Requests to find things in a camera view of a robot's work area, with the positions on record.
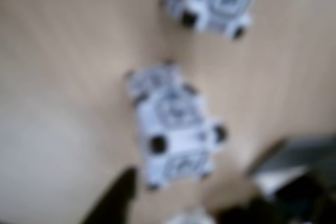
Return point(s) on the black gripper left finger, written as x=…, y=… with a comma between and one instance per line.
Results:
x=115, y=200

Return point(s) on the white cube with S symbol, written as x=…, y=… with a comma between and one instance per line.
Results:
x=183, y=163

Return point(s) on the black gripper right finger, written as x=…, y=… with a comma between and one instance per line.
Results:
x=315, y=205

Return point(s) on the white cube with box symbol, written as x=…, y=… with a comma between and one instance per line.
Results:
x=170, y=108

